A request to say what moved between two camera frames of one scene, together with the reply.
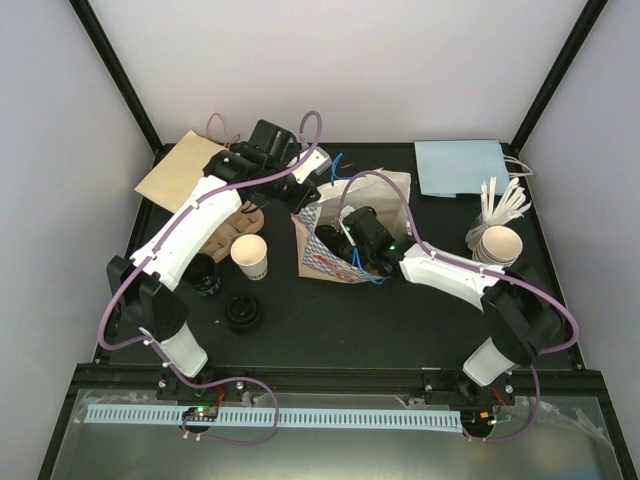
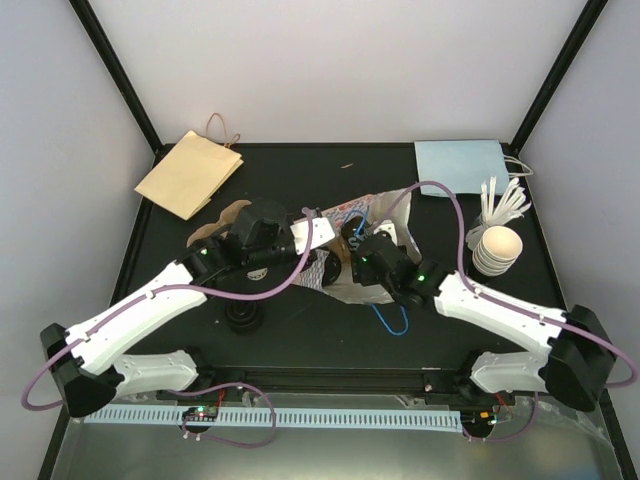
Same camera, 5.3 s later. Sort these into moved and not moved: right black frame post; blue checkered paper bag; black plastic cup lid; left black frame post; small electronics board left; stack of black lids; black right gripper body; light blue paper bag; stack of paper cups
Moved: black right gripper body; black plastic cup lid; blue checkered paper bag
Not moved: stack of paper cups; right black frame post; light blue paper bag; left black frame post; small electronics board left; stack of black lids
